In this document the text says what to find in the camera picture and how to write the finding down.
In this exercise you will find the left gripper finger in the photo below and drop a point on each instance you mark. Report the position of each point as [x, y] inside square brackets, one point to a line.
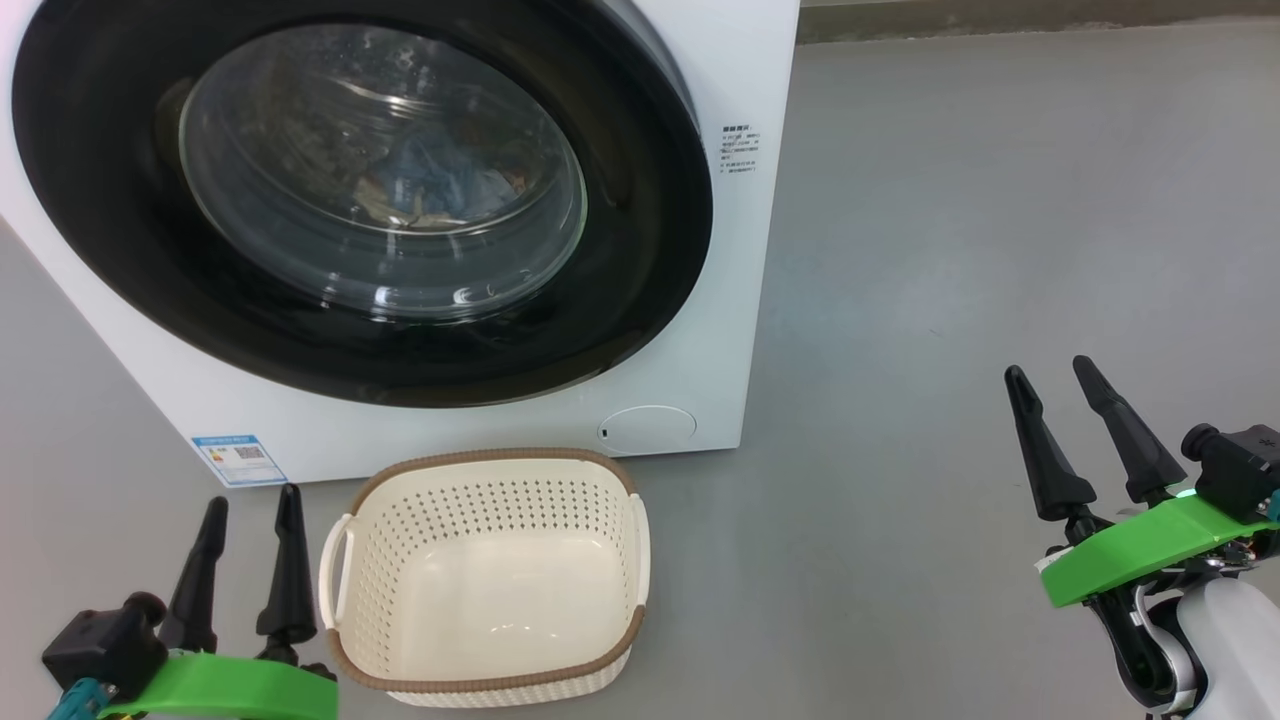
[290, 590]
[200, 590]

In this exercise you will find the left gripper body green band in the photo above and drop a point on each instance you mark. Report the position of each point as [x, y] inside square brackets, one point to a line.
[230, 690]

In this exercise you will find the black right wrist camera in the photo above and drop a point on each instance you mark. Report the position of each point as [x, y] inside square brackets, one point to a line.
[1240, 470]

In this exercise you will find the blue cartoon print garment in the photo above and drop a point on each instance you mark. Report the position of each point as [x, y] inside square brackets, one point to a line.
[440, 165]

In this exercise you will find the round white filter cover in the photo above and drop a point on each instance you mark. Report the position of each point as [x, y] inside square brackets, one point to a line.
[648, 430]

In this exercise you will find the cream perforated laundry basket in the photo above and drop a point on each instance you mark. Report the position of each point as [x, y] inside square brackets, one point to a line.
[480, 600]

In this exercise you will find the black round glass washer door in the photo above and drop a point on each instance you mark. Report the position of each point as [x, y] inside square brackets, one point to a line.
[100, 200]

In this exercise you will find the white front-load washing machine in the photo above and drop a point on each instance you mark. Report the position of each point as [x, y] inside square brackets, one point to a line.
[730, 300]

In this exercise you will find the blue energy label sticker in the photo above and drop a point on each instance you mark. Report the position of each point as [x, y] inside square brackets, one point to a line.
[240, 460]

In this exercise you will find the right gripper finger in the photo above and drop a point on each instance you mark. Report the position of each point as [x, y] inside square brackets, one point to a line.
[1140, 450]
[1055, 475]

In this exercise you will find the small black text label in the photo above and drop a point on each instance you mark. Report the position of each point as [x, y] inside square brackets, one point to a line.
[739, 150]

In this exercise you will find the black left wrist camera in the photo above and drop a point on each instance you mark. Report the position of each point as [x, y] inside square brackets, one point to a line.
[100, 645]

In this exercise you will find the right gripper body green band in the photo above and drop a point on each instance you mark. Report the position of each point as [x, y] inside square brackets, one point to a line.
[1140, 545]

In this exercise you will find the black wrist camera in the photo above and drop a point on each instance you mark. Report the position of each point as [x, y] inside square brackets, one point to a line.
[100, 645]
[1240, 470]

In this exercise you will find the grey wall baseboard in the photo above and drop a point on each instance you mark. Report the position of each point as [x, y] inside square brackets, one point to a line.
[1000, 22]

